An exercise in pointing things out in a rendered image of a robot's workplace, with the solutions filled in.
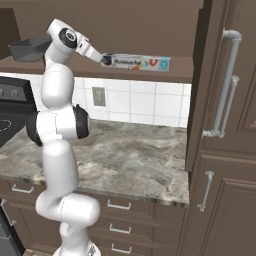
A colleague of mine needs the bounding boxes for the short grey cabinet door handle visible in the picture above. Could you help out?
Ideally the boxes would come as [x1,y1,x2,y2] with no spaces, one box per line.
[217,74,241,139]

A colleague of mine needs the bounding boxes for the black stove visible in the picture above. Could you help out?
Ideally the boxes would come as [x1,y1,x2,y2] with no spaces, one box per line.
[0,75,38,148]

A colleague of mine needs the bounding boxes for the dark grey tupperware container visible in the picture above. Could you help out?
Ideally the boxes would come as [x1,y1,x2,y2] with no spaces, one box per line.
[8,37,53,63]

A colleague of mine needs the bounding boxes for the brown narrow drawer front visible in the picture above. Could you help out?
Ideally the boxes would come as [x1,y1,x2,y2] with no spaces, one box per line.
[0,179,46,202]

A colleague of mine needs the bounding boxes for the long grey cabinet door handle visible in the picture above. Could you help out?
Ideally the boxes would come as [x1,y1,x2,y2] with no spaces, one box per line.
[202,29,243,139]

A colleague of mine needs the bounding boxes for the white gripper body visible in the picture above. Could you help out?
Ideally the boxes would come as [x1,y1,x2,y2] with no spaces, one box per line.
[75,42,104,64]

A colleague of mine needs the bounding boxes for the grey wall power outlet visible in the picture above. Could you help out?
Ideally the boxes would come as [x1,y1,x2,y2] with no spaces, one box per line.
[91,86,107,108]

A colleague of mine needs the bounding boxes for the grey lower door handle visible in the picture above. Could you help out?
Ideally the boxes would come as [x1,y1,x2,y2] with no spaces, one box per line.
[196,170,215,213]

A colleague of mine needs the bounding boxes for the brown tall cabinet lower door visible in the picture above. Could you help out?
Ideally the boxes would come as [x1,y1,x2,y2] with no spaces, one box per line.
[178,149,256,256]

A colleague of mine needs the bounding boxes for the brown tall cabinet door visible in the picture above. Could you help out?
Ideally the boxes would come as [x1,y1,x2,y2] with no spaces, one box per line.
[178,149,256,256]
[200,0,256,155]

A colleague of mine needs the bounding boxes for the aluminum foil box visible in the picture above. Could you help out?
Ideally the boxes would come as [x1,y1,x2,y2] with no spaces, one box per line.
[101,52,172,72]

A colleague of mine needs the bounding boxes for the brown open cabinet door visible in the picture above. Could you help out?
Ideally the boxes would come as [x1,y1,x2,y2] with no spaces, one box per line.
[185,0,232,173]

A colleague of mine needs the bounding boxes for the brown wall cabinet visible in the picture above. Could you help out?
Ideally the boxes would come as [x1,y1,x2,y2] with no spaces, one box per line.
[0,0,205,85]

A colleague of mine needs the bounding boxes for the brown tall cabinet upper door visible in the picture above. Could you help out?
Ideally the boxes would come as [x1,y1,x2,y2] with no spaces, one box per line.
[200,0,256,155]

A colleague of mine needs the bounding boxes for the grey drawer handle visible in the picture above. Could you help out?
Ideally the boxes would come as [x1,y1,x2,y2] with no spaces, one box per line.
[108,222,132,235]
[11,183,35,195]
[106,198,132,211]
[110,242,133,255]

